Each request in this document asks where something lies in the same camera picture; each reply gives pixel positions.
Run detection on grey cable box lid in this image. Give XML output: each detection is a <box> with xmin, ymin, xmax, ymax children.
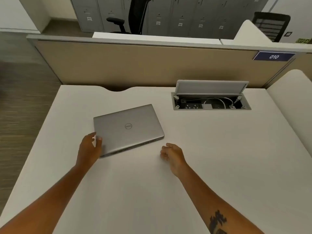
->
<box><xmin>176</xmin><ymin>80</ymin><xmax>249</xmax><ymax>97</ymax></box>

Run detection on person's left hand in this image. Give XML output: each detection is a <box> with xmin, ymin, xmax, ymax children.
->
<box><xmin>76</xmin><ymin>132</ymin><xmax>103</xmax><ymax>168</ymax></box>

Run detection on white curved side divider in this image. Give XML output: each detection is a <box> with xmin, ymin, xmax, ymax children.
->
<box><xmin>266</xmin><ymin>69</ymin><xmax>312</xmax><ymax>156</ymax></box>

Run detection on person's right forearm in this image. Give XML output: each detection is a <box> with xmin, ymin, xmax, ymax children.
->
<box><xmin>177</xmin><ymin>164</ymin><xmax>265</xmax><ymax>234</ymax></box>

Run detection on blue desk number label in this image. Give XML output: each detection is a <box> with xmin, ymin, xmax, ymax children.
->
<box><xmin>253</xmin><ymin>51</ymin><xmax>296</xmax><ymax>62</ymax></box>

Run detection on black mesh office chair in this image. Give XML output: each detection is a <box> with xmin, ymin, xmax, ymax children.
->
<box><xmin>252</xmin><ymin>12</ymin><xmax>291</xmax><ymax>43</ymax></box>

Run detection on beige desk partition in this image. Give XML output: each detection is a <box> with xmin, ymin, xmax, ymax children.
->
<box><xmin>26</xmin><ymin>34</ymin><xmax>312</xmax><ymax>92</ymax></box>

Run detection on person's left forearm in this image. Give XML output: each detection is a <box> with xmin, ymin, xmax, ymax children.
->
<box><xmin>0</xmin><ymin>164</ymin><xmax>91</xmax><ymax>234</ymax></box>

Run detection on black power socket strip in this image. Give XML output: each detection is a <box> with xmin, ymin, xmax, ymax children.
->
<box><xmin>181</xmin><ymin>102</ymin><xmax>203</xmax><ymax>109</ymax></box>

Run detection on white cable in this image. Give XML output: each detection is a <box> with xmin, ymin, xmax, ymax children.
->
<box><xmin>203</xmin><ymin>94</ymin><xmax>243</xmax><ymax>109</ymax></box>

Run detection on white curved desk divider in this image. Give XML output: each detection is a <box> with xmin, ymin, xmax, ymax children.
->
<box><xmin>234</xmin><ymin>19</ymin><xmax>273</xmax><ymax>42</ymax></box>

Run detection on grey metal locker cabinets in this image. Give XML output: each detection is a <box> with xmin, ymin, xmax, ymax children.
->
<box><xmin>69</xmin><ymin>0</ymin><xmax>271</xmax><ymax>40</ymax></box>

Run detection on desk cable box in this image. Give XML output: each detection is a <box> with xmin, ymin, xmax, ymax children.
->
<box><xmin>171</xmin><ymin>92</ymin><xmax>252</xmax><ymax>111</ymax></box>

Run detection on silver closed laptop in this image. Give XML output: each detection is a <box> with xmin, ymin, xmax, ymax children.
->
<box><xmin>93</xmin><ymin>104</ymin><xmax>165</xmax><ymax>158</ymax></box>

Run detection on person's right hand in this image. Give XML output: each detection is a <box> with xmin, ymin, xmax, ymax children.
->
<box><xmin>160</xmin><ymin>143</ymin><xmax>188</xmax><ymax>178</ymax></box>

